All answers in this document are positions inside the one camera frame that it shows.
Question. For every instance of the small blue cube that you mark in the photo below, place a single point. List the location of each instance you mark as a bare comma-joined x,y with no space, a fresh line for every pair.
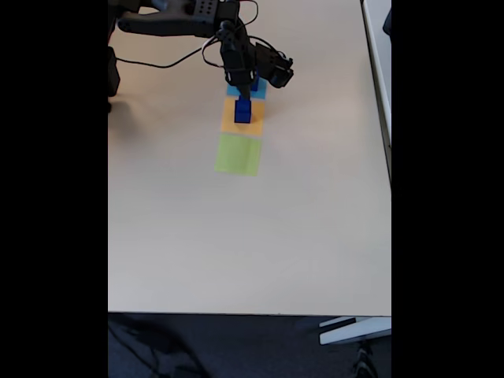
243,105

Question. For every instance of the blue paper square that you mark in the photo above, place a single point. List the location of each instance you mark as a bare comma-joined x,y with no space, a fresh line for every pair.
232,91

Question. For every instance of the orange paper square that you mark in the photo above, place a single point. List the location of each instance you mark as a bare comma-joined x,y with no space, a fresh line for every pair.
226,126

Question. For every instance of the green paper square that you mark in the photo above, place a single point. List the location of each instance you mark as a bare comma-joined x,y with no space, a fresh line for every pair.
238,155

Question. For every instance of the white side table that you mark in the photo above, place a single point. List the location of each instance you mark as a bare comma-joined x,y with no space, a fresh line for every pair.
380,78

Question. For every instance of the dark blue object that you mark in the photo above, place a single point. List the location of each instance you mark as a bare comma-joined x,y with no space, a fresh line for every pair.
388,21

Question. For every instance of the white table foot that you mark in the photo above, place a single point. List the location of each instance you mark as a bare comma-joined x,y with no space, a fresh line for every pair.
354,332

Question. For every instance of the black stand leg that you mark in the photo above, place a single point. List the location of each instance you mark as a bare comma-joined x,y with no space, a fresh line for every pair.
364,362

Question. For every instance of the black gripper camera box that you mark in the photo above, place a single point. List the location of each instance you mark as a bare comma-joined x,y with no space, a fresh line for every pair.
240,76

